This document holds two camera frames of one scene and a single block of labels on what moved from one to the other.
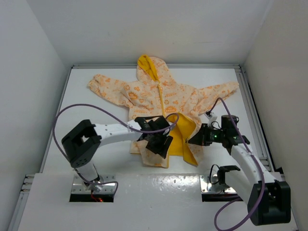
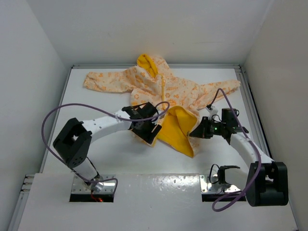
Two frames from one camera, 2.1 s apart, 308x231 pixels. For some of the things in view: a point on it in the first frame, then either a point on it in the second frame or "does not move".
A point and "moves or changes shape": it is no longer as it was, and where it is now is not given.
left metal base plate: (109, 186) does not move
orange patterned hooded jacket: (154, 94) moves or changes shape
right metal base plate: (203, 181) does not move
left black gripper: (162, 148) to (148, 135)
